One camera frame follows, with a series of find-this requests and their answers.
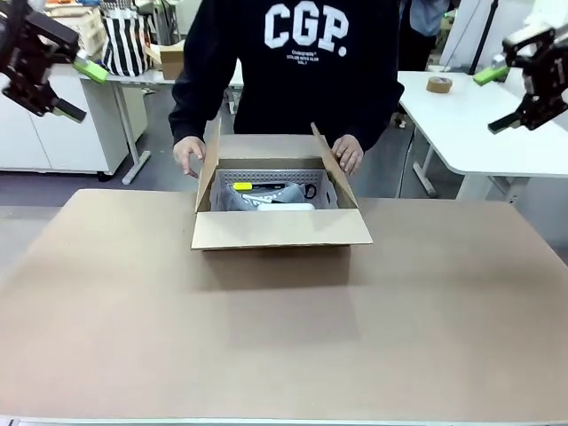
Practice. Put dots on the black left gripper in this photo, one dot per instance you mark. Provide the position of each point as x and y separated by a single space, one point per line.
31 62

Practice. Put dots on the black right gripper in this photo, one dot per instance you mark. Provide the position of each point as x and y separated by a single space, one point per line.
548 75

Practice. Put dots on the brown cardboard shipping box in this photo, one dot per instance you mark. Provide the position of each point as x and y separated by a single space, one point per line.
279 228

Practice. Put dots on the person's left forearm black sleeve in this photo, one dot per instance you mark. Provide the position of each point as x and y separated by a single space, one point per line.
381 106

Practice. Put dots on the person's right forearm black sleeve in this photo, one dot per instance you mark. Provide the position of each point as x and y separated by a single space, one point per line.
191 106

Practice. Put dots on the small open cardboard box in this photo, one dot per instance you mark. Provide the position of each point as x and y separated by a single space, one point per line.
172 64

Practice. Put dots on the person's right hand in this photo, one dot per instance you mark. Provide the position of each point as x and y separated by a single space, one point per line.
186 153

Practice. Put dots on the person's left hand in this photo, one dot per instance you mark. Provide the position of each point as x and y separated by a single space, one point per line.
350 153

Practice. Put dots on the white cabinet with wooden top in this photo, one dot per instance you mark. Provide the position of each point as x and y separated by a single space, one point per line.
66 133

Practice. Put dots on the large white corner table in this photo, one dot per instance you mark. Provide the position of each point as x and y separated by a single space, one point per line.
466 133

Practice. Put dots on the white table with grey legs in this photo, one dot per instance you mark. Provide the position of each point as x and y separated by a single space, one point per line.
133 77

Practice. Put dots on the black tripod stand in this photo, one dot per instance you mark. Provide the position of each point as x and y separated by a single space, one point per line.
483 40

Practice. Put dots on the brown packing tape roll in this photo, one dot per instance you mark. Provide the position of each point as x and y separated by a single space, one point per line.
439 84

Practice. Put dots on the black white striped bag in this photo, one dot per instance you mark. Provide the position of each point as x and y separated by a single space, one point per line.
126 46

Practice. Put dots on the bystander in blue shirt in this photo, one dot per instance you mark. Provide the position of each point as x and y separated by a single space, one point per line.
423 26

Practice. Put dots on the yellow marker pen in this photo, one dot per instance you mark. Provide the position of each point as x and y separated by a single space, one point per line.
243 186

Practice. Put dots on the grey folded cloth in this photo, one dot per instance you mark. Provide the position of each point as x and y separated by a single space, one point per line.
253 198

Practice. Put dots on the person in black hoodie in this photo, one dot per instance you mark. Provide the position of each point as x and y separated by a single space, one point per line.
288 89

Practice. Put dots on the grey perforated plastic basket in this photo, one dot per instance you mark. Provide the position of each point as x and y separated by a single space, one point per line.
275 176

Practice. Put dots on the white oblong case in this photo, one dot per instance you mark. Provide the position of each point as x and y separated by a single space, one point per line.
286 207

